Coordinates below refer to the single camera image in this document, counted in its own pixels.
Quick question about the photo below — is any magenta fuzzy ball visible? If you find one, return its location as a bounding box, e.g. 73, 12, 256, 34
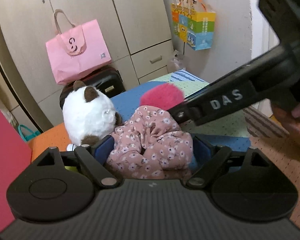
140, 83, 184, 110

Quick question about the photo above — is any colourful paper gift bag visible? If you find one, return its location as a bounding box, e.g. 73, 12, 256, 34
171, 0, 216, 51

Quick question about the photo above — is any beige wooden wardrobe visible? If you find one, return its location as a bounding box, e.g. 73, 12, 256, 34
0, 0, 173, 131

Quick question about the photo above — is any brown paper bag teal handle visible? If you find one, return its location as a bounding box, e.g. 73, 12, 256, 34
17, 125, 40, 142

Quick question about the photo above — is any black suitcase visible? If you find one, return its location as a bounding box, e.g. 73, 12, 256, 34
59, 65, 126, 111

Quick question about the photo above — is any black clothes rack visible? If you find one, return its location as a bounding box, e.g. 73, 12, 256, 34
0, 64, 44, 133

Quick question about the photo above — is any pink floral fabric scrunchie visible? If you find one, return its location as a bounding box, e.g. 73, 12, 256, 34
106, 106, 193, 180

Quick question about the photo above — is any person's right hand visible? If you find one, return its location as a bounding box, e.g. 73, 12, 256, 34
271, 102, 300, 147

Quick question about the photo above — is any clear plastic bag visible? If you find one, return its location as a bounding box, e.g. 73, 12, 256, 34
167, 50, 190, 73

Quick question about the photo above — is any colourful patchwork table mat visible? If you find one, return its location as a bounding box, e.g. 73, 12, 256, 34
27, 69, 300, 227

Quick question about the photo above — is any white brown plush cat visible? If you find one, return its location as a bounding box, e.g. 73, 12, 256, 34
62, 80, 122, 146

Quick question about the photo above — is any pink tote bag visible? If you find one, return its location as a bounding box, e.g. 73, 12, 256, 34
45, 9, 111, 85

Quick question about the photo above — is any pink cardboard box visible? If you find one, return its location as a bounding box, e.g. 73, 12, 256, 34
0, 110, 32, 231

